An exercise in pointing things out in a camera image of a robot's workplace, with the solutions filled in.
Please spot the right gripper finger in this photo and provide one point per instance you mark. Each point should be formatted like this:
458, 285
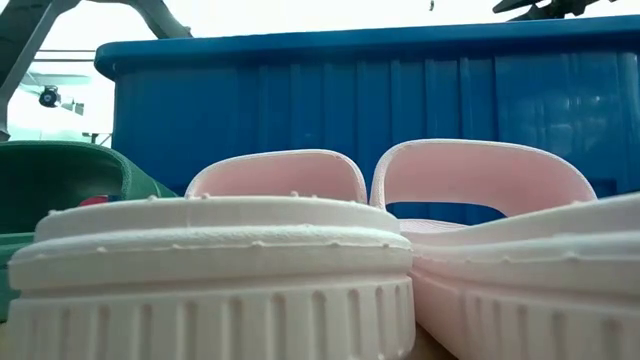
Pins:
517, 6
530, 16

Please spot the blue plastic bin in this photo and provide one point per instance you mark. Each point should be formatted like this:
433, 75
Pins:
300, 100

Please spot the pink slide sandal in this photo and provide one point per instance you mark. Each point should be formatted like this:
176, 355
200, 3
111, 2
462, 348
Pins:
200, 300
525, 300

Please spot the green slide sandal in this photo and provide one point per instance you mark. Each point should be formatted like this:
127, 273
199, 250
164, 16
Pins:
50, 175

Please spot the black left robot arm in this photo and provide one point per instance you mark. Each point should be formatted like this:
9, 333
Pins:
12, 40

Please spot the red plastic crate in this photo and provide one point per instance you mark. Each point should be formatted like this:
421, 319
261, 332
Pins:
92, 200

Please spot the black round ceiling fixture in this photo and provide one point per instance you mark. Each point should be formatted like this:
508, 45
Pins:
49, 96

